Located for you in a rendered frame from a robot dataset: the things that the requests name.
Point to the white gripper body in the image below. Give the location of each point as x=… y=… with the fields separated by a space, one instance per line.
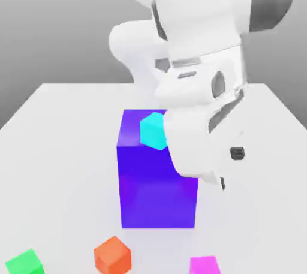
x=218 y=181

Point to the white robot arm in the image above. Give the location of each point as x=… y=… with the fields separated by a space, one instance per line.
x=191 y=15

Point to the small cyan cube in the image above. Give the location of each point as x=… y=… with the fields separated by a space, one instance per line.
x=153 y=132

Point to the small magenta cube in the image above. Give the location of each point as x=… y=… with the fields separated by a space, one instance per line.
x=203 y=266

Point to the small orange cube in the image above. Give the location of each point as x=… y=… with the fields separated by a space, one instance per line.
x=111 y=257

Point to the small green cube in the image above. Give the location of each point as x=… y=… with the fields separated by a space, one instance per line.
x=22 y=263

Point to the large purple box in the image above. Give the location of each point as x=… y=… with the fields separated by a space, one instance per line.
x=153 y=197

